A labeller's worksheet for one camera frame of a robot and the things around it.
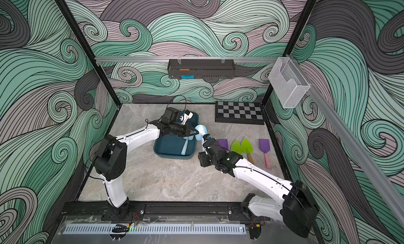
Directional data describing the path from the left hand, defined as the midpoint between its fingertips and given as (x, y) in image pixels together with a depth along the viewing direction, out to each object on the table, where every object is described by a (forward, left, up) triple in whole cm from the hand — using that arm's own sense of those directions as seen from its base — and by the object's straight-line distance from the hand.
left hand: (198, 131), depth 85 cm
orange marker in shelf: (+35, +9, +16) cm, 40 cm away
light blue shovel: (-3, +8, -13) cm, 16 cm away
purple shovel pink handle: (0, -42, -17) cm, 46 cm away
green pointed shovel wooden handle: (0, -31, -18) cm, 35 cm away
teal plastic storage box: (-1, +18, -14) cm, 23 cm away
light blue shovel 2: (+1, -2, 0) cm, 2 cm away
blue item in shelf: (+28, +7, +16) cm, 33 cm away
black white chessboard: (+25, -33, -12) cm, 44 cm away
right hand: (-11, -3, -5) cm, 13 cm away
